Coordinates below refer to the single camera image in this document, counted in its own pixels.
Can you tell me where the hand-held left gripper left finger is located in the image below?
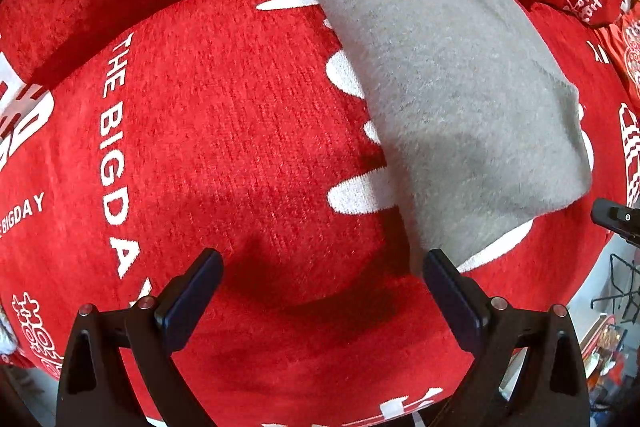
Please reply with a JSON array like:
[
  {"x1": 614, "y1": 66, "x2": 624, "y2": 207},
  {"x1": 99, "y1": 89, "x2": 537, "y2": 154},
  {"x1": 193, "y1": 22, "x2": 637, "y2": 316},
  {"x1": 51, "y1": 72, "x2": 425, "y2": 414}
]
[{"x1": 56, "y1": 248, "x2": 225, "y2": 427}]

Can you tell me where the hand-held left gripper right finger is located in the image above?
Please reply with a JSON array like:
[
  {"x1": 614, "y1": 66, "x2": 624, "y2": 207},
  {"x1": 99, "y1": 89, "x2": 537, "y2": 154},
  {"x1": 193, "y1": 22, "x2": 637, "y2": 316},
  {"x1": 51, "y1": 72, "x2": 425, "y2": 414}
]
[{"x1": 423, "y1": 249, "x2": 591, "y2": 427}]

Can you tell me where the orange patterned cloth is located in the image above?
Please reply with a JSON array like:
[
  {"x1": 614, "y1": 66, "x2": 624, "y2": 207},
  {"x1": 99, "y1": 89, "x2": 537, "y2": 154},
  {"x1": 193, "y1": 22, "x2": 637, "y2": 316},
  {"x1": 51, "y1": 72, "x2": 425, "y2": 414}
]
[{"x1": 587, "y1": 2, "x2": 640, "y2": 98}]

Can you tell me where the grey knitted garment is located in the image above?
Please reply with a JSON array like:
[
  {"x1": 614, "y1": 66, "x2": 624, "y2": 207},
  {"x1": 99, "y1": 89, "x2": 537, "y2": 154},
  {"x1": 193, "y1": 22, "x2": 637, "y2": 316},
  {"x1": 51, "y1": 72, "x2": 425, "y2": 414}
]
[{"x1": 291, "y1": 0, "x2": 594, "y2": 279}]

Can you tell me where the red printed sofa cover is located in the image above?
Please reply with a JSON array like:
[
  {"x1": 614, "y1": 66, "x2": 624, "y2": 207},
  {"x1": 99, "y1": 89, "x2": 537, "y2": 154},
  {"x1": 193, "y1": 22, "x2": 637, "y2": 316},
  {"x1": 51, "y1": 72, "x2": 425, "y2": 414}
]
[{"x1": 0, "y1": 0, "x2": 640, "y2": 427}]

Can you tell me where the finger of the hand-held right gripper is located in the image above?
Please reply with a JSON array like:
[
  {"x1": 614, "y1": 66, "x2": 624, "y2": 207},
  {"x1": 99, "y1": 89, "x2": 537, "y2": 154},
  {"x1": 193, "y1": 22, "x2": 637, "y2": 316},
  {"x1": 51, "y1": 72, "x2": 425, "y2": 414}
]
[{"x1": 591, "y1": 199, "x2": 640, "y2": 249}]

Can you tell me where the red gold gift box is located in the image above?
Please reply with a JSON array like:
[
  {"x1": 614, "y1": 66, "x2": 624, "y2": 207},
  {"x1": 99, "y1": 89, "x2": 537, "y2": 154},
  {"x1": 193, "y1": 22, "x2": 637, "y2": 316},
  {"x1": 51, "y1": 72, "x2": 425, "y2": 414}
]
[{"x1": 581, "y1": 314, "x2": 627, "y2": 389}]

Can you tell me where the black metal rack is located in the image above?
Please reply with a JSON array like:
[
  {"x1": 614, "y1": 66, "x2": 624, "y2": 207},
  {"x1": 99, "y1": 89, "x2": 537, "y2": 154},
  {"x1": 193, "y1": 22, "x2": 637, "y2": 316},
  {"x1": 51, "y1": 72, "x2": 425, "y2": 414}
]
[{"x1": 591, "y1": 252, "x2": 640, "y2": 323}]

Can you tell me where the grey white cloth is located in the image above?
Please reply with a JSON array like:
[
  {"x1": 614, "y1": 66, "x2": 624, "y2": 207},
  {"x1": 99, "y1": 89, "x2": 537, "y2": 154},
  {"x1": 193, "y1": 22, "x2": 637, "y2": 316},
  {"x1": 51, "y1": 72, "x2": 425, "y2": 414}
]
[{"x1": 0, "y1": 311, "x2": 19, "y2": 357}]

